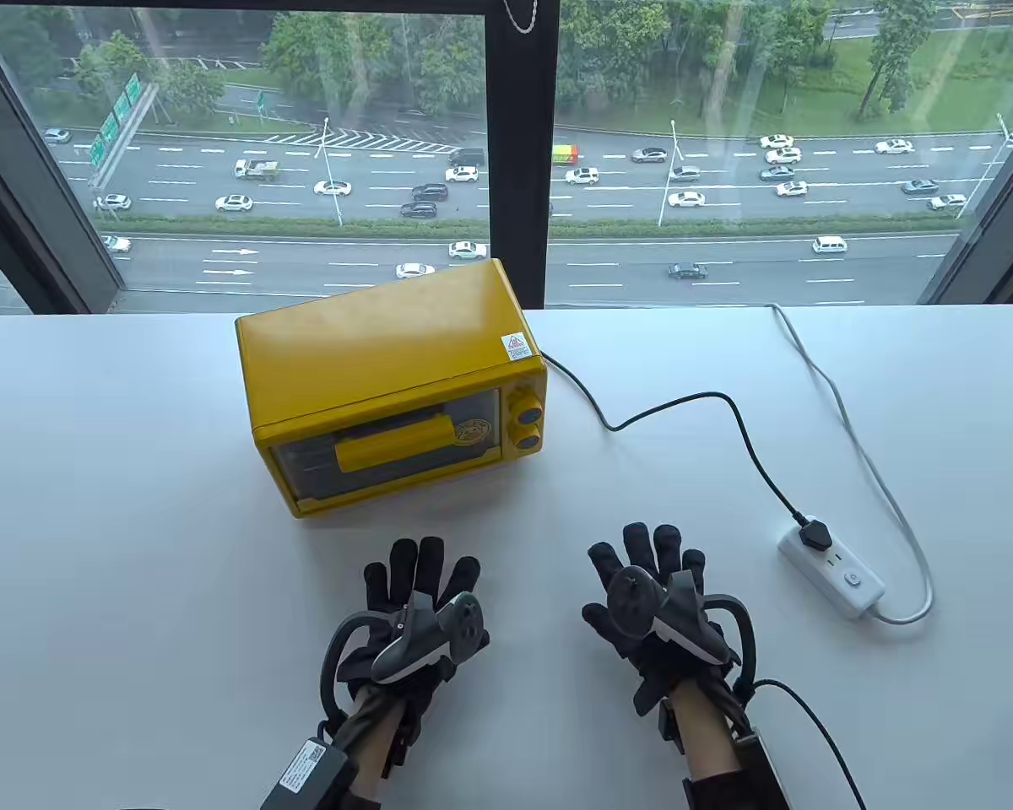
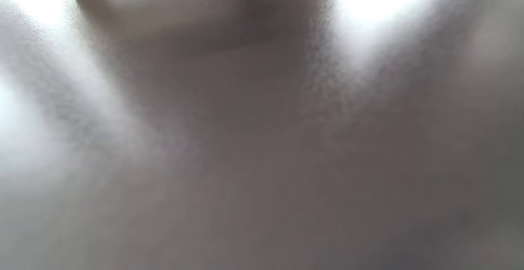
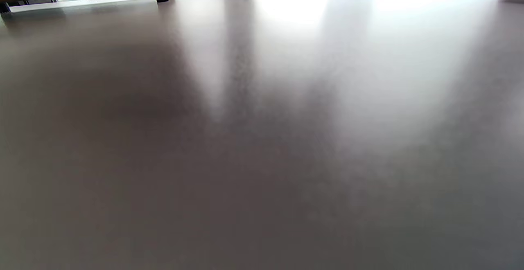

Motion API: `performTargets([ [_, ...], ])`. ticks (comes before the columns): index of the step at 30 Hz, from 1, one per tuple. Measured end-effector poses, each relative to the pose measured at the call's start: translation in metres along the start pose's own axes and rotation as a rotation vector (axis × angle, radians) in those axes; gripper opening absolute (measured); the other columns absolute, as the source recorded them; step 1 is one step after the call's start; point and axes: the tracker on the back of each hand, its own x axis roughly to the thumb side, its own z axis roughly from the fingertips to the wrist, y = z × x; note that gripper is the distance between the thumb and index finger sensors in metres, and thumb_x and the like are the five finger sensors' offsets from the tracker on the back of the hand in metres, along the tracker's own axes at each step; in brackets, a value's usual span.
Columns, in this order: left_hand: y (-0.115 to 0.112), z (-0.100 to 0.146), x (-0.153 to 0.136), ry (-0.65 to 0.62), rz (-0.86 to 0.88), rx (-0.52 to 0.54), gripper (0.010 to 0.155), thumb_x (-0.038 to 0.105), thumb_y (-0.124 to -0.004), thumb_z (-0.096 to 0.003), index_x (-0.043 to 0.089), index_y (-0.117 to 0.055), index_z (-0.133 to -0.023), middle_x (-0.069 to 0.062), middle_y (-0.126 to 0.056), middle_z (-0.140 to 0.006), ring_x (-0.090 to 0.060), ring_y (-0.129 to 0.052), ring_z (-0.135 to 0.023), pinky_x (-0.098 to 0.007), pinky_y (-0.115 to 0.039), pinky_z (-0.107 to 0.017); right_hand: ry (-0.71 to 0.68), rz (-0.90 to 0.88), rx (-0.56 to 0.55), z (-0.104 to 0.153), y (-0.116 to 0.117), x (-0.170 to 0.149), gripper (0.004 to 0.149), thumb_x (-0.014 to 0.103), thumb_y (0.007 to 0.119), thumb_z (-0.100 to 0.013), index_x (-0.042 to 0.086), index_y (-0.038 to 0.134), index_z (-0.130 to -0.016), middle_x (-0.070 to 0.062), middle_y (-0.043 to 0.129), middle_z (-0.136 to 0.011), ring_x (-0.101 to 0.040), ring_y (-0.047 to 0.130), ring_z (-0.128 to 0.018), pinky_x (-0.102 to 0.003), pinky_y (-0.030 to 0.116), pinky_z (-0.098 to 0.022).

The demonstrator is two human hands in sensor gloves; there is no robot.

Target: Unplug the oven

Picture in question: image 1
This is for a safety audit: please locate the person's left hand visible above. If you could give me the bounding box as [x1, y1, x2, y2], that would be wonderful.
[336, 536, 492, 720]

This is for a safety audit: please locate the person's right hand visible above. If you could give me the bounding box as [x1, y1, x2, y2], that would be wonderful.
[581, 521, 745, 720]

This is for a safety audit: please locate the black oven power cord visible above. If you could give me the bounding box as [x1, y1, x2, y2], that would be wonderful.
[541, 352, 822, 550]

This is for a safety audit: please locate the yellow oven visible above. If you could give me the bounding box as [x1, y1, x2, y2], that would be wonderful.
[235, 258, 550, 520]

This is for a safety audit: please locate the white power strip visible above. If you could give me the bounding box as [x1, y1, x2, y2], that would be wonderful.
[777, 523, 886, 622]

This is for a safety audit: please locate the white power strip cable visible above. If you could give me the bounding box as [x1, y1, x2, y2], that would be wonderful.
[768, 302, 936, 627]

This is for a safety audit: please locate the person's right forearm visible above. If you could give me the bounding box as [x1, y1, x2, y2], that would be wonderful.
[665, 675, 796, 810]

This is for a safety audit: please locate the person's left forearm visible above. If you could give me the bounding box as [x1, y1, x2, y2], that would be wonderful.
[336, 682, 416, 801]

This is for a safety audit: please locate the black grey hand controller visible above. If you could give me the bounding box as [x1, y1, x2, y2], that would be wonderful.
[605, 567, 759, 703]
[319, 591, 487, 737]

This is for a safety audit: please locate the thin black cable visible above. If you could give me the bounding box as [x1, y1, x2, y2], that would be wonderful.
[753, 679, 869, 810]

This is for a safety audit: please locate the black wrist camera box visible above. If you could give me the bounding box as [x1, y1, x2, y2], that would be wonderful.
[729, 731, 796, 810]
[258, 737, 360, 810]

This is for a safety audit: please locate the black window post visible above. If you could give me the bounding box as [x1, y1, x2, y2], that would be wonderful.
[482, 0, 561, 310]

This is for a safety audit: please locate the slanted black window frame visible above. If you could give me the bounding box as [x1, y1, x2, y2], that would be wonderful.
[0, 15, 124, 315]
[915, 105, 1013, 306]

